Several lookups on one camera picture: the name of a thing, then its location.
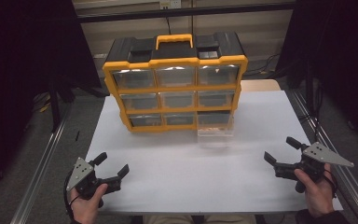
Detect white wall outlet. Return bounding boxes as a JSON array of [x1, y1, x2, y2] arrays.
[[159, 0, 182, 10]]

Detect black metal stand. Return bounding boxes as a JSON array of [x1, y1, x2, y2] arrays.
[[47, 70, 62, 133]]

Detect black floor cables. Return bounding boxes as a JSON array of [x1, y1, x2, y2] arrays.
[[243, 53, 291, 79]]

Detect group of clear organizer drawers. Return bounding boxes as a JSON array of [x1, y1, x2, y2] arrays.
[[111, 64, 241, 128]]

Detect person's dark right sleeve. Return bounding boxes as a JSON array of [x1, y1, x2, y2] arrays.
[[294, 209, 352, 224]]

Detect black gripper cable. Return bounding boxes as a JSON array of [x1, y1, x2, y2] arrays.
[[323, 169, 338, 200], [62, 172, 77, 222]]

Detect person's right hand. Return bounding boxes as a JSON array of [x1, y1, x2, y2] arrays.
[[293, 162, 337, 219]]

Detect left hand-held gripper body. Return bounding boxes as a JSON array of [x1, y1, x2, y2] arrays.
[[65, 157, 122, 201]]

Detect aluminium floor rail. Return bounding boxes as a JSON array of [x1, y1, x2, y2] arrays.
[[9, 105, 73, 224], [288, 89, 358, 224]]

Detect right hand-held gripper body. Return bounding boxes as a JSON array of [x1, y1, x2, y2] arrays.
[[272, 141, 355, 183]]

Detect black curtain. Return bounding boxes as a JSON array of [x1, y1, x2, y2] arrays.
[[274, 0, 358, 152], [0, 0, 103, 202]]

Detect black horizontal bar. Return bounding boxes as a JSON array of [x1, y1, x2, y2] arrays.
[[75, 2, 296, 24]]

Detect yellow black drawer organizer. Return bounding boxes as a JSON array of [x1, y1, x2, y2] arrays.
[[102, 31, 249, 133]]

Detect person's left hand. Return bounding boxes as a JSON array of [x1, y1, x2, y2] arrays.
[[69, 183, 109, 224]]

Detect yellow cable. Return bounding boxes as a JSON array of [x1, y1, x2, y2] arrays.
[[37, 92, 51, 114]]

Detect transparent plastic drawer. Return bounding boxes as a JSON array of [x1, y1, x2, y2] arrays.
[[196, 111, 235, 147]]

